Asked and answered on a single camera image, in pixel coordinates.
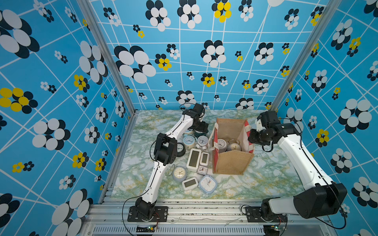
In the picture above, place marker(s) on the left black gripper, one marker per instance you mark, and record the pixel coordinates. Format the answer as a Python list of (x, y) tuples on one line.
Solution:
[(201, 129)]

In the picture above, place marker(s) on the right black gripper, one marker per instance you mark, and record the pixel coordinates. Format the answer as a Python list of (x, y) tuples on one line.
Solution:
[(251, 137)]

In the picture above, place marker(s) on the grey round beige-face clock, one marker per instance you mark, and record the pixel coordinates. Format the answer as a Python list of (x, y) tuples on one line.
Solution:
[(234, 144)]

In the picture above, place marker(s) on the white twin-bell alarm clock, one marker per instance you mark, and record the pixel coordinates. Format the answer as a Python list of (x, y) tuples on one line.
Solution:
[(222, 145)]

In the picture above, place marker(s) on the light blue square alarm clock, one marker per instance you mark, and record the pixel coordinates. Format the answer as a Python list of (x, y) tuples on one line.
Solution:
[(208, 184)]

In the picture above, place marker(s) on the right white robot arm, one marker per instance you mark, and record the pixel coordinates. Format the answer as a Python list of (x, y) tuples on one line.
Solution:
[(321, 196)]

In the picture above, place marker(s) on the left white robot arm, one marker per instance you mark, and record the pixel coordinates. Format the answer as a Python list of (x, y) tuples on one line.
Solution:
[(165, 153)]

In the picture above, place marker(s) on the white bell alarm clock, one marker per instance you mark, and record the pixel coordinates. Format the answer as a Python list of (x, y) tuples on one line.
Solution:
[(202, 142)]

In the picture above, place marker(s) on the cream blue round clock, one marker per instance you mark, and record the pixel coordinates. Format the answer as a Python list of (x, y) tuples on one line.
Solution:
[(189, 141)]

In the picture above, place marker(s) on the black round alarm clock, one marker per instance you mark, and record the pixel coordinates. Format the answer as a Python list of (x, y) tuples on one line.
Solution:
[(181, 150)]

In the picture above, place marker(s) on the small white digital clock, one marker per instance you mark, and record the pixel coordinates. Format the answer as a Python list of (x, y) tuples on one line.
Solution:
[(204, 159)]

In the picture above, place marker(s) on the large white digital clock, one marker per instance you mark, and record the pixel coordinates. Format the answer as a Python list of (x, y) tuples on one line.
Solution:
[(194, 159)]

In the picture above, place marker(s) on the small clear square clock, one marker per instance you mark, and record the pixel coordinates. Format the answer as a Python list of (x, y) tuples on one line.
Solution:
[(202, 170)]

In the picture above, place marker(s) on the lowest white digital clock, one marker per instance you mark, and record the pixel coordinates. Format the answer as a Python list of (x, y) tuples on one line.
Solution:
[(190, 184)]

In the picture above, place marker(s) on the right green circuit board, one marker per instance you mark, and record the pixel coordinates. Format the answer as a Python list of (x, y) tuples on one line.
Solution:
[(271, 230)]

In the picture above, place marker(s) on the green circuit board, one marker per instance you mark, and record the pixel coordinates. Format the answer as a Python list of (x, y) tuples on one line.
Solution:
[(146, 229), (271, 230)]

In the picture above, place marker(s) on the grey round clock wire handle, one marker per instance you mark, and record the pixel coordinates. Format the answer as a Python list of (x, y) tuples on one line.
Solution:
[(178, 173)]

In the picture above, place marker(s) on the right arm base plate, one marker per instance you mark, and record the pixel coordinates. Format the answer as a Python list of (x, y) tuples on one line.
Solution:
[(256, 214)]

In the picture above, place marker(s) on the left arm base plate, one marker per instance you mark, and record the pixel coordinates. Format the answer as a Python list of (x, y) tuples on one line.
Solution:
[(158, 214)]

